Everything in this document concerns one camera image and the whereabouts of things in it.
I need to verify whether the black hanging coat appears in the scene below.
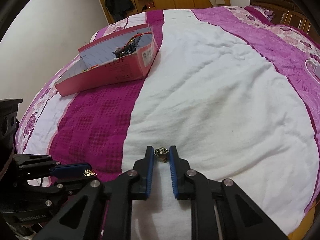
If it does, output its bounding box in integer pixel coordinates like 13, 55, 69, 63
105, 0, 135, 22

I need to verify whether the purple floral pillow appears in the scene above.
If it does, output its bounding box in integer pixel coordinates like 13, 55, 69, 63
244, 5, 274, 22

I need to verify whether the floral purple bedspread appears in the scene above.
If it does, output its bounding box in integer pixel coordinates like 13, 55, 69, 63
16, 7, 319, 234

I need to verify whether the red string gold charm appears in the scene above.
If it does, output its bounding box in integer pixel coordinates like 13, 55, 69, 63
127, 31, 151, 46

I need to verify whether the pink cardboard box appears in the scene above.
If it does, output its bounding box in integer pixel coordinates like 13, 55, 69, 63
54, 23, 158, 96

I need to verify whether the small gold earring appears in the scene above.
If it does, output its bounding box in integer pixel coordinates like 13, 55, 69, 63
154, 147, 169, 163
84, 169, 97, 177

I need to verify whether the dark wooden headboard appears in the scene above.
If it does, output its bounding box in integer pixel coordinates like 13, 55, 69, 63
249, 0, 319, 44

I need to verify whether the black lace hair accessory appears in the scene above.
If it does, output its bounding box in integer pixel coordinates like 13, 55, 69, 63
113, 40, 138, 59

